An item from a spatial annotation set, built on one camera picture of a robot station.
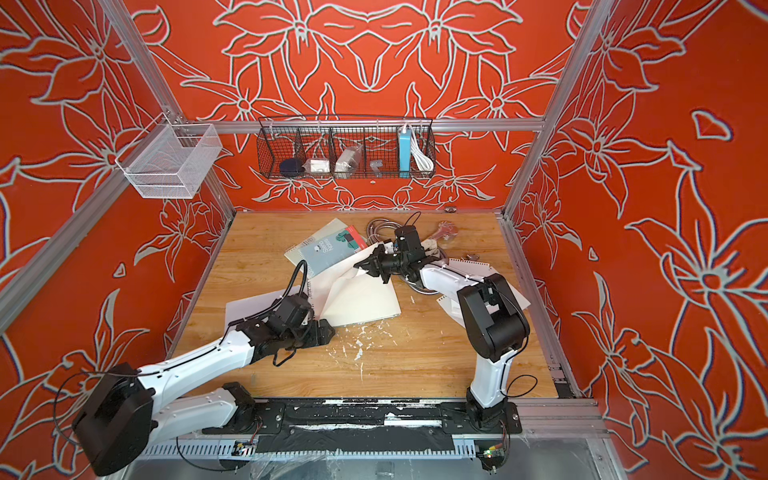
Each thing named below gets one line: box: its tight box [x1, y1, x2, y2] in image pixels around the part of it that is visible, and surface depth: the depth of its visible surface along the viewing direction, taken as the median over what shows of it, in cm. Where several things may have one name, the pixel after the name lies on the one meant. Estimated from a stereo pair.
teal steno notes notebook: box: [299, 224, 368, 278], surface depth 109 cm
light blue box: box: [399, 129, 411, 179], surface depth 91 cm
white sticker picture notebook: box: [225, 243, 401, 328], surface depth 95 cm
